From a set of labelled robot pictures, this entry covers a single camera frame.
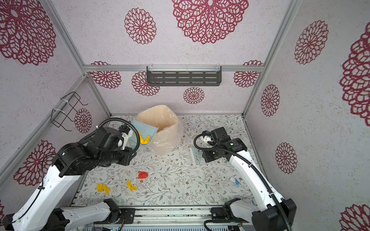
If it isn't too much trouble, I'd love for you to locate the light blue white brush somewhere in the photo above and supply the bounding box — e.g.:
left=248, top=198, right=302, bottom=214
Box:
left=191, top=147, right=204, bottom=165

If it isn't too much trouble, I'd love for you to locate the light blue plastic dustpan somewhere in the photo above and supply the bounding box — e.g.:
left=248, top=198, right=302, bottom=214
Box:
left=132, top=120, right=158, bottom=147

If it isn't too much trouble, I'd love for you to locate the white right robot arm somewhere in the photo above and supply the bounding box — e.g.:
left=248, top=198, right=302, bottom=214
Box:
left=193, top=127, right=297, bottom=231

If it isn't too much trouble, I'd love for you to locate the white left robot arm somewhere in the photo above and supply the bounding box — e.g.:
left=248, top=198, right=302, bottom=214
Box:
left=2, top=126, right=140, bottom=231

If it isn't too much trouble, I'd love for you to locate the yellow paper scrap far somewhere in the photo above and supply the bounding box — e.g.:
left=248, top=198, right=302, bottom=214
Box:
left=138, top=131, right=150, bottom=145

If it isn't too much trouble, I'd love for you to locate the yellow paper scrap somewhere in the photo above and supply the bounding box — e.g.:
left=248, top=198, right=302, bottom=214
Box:
left=126, top=181, right=137, bottom=192
left=138, top=131, right=150, bottom=145
left=96, top=183, right=110, bottom=195

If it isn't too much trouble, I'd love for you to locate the red paper scrap small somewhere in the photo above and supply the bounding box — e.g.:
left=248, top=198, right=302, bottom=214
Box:
left=137, top=171, right=148, bottom=179

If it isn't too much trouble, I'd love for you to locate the yellow paper scrap middle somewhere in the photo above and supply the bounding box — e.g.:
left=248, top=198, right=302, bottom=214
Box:
left=126, top=181, right=137, bottom=192

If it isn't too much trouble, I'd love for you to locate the white pink scrap near yellow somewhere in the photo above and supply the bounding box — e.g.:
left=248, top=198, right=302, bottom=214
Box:
left=137, top=183, right=146, bottom=192

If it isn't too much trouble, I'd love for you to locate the blue white scrap right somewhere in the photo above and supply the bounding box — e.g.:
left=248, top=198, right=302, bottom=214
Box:
left=230, top=177, right=240, bottom=187

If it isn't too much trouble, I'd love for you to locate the yellow paper scrap left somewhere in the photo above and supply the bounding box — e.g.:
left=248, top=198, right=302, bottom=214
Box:
left=96, top=183, right=110, bottom=195

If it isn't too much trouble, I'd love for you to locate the cream bin with plastic liner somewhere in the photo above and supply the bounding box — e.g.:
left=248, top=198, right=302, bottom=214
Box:
left=137, top=105, right=184, bottom=156

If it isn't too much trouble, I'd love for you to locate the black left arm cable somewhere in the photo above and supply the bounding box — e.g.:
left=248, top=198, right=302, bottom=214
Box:
left=8, top=117, right=141, bottom=226

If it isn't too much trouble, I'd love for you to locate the black wire wall basket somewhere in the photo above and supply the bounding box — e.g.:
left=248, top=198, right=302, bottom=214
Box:
left=50, top=91, right=88, bottom=132

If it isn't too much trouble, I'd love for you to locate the dark grey wall shelf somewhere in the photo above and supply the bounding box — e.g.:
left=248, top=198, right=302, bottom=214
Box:
left=146, top=66, right=222, bottom=87

